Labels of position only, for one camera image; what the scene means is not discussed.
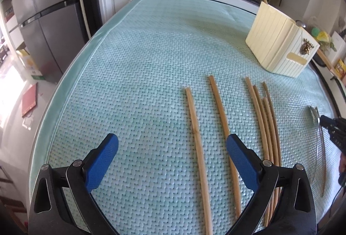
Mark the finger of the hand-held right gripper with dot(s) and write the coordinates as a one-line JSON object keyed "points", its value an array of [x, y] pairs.
{"points": [[335, 129], [342, 178]]}

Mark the wooden cutting board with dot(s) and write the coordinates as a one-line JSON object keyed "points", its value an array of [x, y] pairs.
{"points": [[325, 59]]}

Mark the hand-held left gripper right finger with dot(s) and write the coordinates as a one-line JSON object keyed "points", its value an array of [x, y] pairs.
{"points": [[243, 162]]}

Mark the red board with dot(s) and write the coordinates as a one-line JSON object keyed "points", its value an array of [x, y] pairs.
{"points": [[29, 101]]}

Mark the clear plastic bag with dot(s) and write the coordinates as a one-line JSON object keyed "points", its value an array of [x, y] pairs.
{"points": [[321, 36]]}

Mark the yellow snack container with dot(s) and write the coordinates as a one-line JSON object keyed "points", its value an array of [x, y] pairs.
{"points": [[341, 67]]}

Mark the grey refrigerator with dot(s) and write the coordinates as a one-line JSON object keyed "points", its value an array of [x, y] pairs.
{"points": [[48, 21]]}

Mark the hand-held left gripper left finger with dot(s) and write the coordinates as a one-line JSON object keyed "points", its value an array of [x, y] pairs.
{"points": [[102, 162]]}

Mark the light green woven mat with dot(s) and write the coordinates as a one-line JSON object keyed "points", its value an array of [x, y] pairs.
{"points": [[135, 75]]}

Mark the white knife holder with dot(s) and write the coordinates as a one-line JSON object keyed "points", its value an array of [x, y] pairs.
{"points": [[339, 43]]}

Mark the cream ribbed utensil box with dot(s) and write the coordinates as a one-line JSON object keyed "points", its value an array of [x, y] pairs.
{"points": [[270, 35]]}

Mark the yellow cardboard box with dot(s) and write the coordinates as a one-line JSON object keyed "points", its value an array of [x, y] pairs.
{"points": [[31, 64]]}

